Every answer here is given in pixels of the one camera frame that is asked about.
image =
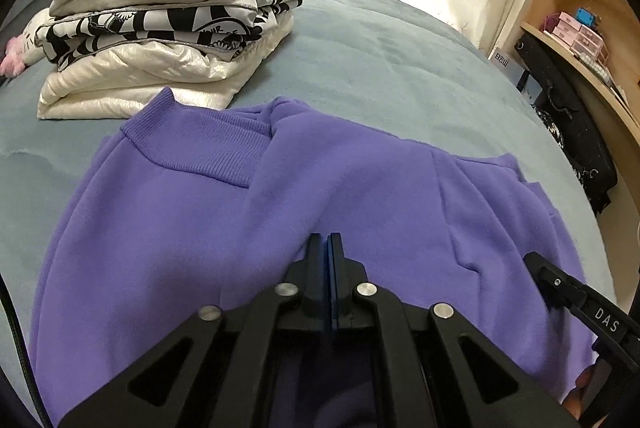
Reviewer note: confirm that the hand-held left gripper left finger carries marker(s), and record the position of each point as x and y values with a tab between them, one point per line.
315	273

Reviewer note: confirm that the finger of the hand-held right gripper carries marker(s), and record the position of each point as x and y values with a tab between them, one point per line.
580	295

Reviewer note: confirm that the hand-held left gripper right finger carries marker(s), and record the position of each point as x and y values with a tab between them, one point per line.
334	278

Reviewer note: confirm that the purple hoodie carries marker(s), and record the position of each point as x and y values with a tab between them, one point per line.
200	218

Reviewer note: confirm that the person's right hand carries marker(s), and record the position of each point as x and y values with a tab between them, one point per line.
582	388

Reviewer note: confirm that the black white patterned cloth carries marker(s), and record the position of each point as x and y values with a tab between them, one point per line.
549	126

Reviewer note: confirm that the black bag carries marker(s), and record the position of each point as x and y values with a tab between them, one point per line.
565	108

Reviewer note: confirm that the blue grey bed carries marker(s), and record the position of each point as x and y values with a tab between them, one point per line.
375	58

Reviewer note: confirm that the white labelled box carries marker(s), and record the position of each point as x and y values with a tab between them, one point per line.
504	63

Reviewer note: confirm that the folded shiny white jacket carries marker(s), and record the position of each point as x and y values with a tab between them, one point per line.
150	78

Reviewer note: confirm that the pink drawer organizer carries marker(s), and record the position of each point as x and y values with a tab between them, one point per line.
575	36

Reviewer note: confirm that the blue small box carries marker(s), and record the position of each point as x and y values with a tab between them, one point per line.
586	16

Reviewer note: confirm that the folded black white striped garment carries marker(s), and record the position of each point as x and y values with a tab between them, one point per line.
150	26

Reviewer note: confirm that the white pink plush toy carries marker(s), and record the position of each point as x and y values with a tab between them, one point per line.
15	53

